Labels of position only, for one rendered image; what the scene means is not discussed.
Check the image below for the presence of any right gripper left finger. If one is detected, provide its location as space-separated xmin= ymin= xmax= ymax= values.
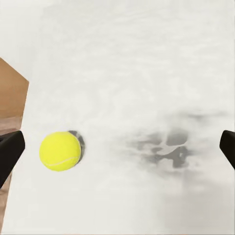
xmin=0 ymin=130 xmax=25 ymax=189

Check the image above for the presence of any tennis ball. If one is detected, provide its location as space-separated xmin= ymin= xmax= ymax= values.
xmin=39 ymin=131 xmax=81 ymax=171

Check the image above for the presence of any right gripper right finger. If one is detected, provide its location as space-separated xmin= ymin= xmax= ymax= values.
xmin=219 ymin=130 xmax=235 ymax=170

